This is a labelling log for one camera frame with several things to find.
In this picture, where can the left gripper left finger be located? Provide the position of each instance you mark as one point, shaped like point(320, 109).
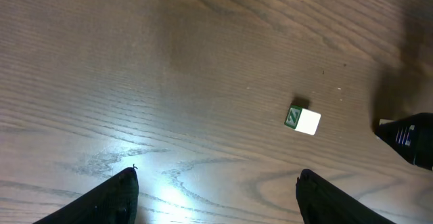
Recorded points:
point(114, 201)

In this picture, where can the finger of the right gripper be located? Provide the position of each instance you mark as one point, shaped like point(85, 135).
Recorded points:
point(410, 137)

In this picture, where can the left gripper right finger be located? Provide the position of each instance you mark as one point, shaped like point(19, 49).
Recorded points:
point(321, 202)

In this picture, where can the plain white block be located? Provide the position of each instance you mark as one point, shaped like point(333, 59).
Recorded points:
point(302, 120)

